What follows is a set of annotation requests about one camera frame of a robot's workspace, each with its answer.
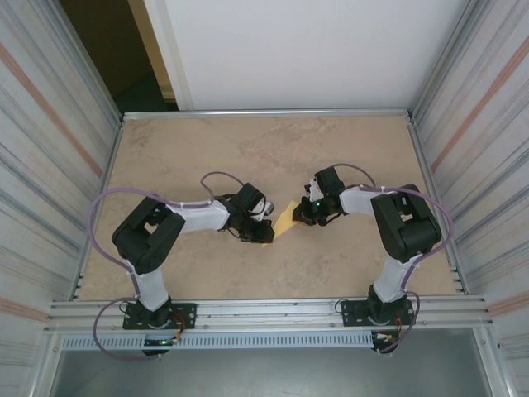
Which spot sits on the yellow paper sheet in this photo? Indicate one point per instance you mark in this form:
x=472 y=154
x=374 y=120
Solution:
x=287 y=217

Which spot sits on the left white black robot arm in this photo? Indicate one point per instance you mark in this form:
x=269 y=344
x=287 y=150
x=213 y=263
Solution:
x=149 y=235

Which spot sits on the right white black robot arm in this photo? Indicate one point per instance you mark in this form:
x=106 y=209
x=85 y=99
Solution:
x=409 y=227

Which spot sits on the grey metal sheet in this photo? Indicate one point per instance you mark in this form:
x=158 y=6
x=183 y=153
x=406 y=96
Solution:
x=264 y=376

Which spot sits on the translucent corrugated side panel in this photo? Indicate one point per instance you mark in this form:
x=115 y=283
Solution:
x=41 y=144
x=487 y=144

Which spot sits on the thin aluminium table rail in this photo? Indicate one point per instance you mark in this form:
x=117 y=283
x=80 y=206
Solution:
x=264 y=114

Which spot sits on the aluminium table side rail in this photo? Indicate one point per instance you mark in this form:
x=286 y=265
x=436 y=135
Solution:
x=425 y=165
x=109 y=165

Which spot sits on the wide aluminium mounting rail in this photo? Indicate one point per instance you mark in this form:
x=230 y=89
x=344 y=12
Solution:
x=268 y=320

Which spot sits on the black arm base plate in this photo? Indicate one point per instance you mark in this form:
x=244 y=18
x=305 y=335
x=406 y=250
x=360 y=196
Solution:
x=186 y=316
x=351 y=312

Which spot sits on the aluminium corner post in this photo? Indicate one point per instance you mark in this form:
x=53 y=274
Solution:
x=446 y=62
x=84 y=62

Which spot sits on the cream door frame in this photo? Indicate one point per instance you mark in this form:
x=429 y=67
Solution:
x=150 y=41

